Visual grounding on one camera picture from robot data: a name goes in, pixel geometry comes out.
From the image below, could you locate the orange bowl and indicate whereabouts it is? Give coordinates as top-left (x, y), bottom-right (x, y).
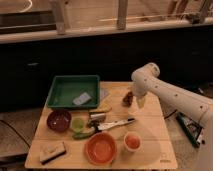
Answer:
top-left (84, 132), bottom-right (117, 165)

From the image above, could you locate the white handled knife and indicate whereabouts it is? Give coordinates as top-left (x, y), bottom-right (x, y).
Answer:
top-left (97, 118), bottom-right (136, 131)

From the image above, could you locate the wooden block with dark base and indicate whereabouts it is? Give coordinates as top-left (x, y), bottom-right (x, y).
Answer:
top-left (39, 142), bottom-right (66, 164)

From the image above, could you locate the yellow banana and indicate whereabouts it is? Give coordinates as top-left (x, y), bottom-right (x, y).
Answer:
top-left (89, 106), bottom-right (112, 113)

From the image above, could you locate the dark purple grape bunch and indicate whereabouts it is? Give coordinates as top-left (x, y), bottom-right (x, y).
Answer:
top-left (122, 91), bottom-right (133, 107)

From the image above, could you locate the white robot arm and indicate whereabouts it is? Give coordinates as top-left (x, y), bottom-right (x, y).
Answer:
top-left (131, 63), bottom-right (213, 171)

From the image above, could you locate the grey sponge in tray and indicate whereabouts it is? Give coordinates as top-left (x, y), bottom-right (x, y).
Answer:
top-left (73, 92), bottom-right (91, 106)

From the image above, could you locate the metal can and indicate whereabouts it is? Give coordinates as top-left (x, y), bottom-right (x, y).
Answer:
top-left (90, 113), bottom-right (106, 122)

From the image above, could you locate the dark red bowl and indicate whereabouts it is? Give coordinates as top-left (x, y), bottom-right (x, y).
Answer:
top-left (46, 110), bottom-right (71, 133)

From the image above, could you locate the small green cup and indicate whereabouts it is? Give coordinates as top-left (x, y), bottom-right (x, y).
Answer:
top-left (70, 118), bottom-right (85, 133)

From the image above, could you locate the green plastic tray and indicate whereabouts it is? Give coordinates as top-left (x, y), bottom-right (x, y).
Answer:
top-left (46, 75), bottom-right (100, 110)

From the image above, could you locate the white cup orange inside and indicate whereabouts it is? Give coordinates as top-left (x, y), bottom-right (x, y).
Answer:
top-left (123, 132), bottom-right (141, 152)

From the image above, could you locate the green bin with clutter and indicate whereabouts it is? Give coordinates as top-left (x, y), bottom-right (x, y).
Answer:
top-left (176, 113), bottom-right (203, 148)

